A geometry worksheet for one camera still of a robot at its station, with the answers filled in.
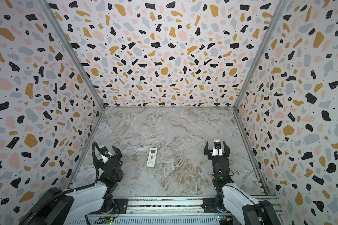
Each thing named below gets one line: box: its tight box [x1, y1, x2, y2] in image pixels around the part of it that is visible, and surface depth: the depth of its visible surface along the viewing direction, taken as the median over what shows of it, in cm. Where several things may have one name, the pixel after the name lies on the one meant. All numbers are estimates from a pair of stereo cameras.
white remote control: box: [146, 147, 158, 168], surface depth 92 cm
